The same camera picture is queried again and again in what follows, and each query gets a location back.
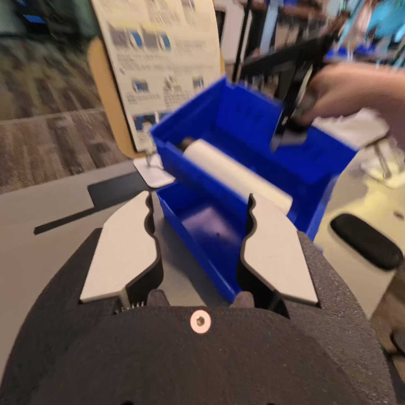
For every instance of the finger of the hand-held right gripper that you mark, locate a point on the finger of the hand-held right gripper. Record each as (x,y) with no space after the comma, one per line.
(292,138)

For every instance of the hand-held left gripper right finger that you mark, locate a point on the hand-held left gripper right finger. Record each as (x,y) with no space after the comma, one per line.
(278,253)

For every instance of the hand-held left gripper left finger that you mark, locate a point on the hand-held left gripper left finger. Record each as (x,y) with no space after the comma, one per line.
(123,253)

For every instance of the blue plastic bin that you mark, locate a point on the blue plastic bin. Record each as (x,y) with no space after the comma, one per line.
(246,107)

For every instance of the white bottle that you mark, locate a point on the white bottle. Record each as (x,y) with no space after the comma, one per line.
(234,174)

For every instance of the black bottle lid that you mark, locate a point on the black bottle lid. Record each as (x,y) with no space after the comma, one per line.
(186,144)

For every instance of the person's right hand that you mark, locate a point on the person's right hand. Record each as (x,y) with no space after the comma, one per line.
(348,91)

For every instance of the white tilted stand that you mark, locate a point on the white tilted stand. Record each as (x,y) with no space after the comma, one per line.
(348,126)

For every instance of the black wrist rest pad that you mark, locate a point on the black wrist rest pad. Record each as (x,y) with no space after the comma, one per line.
(367,242)

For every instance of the instruction sheet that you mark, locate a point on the instruction sheet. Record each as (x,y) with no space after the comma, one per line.
(158,63)

